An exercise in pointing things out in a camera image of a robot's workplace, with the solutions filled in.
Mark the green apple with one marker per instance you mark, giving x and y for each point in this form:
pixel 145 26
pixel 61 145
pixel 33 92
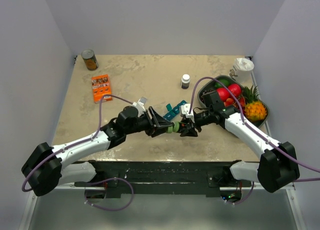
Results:
pixel 222 82

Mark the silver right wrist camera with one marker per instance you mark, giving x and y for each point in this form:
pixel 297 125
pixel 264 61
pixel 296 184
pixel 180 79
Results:
pixel 186 111

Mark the small pineapple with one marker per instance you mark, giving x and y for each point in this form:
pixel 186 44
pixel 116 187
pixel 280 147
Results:
pixel 254 109

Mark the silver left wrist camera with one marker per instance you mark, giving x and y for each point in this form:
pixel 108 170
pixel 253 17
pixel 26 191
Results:
pixel 140 105

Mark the red apple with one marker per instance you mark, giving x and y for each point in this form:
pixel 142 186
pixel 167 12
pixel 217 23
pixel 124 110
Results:
pixel 235 90
pixel 223 93

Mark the aluminium frame rail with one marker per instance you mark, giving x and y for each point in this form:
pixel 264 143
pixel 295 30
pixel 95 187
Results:
pixel 65 209

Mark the tin food can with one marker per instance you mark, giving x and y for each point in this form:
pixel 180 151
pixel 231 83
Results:
pixel 90 59

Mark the green pill bottle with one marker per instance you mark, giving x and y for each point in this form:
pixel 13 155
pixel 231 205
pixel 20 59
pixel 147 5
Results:
pixel 178 127

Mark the black table edge rail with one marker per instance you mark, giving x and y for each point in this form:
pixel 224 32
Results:
pixel 163 178

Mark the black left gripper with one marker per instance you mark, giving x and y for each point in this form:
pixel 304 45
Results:
pixel 153 130

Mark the orange cardboard box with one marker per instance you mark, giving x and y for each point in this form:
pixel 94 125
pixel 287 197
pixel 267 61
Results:
pixel 101 88

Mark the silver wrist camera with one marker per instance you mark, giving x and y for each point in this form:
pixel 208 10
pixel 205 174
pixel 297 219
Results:
pixel 140 105
pixel 186 111

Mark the red apple left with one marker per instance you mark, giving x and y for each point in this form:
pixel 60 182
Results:
pixel 223 93

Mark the white cap pill bottle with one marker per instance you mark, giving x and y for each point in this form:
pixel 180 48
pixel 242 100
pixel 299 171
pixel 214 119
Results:
pixel 185 81

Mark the green bottle cap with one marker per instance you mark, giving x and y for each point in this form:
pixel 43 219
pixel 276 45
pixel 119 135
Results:
pixel 170 129

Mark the teal weekly pill organizer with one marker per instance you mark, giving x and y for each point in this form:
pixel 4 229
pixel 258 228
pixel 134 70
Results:
pixel 172 112

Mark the grey fruit tray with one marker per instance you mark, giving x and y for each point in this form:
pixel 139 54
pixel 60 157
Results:
pixel 236 102

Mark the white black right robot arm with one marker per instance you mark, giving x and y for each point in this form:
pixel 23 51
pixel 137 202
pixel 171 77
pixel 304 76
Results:
pixel 276 167

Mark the red apple right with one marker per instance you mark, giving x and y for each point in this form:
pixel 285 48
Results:
pixel 235 90

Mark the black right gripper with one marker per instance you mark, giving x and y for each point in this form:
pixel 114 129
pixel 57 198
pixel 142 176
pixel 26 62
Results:
pixel 190 130

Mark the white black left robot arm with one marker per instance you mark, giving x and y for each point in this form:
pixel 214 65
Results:
pixel 44 168

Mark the white paper cup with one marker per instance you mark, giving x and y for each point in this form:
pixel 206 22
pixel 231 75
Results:
pixel 241 69

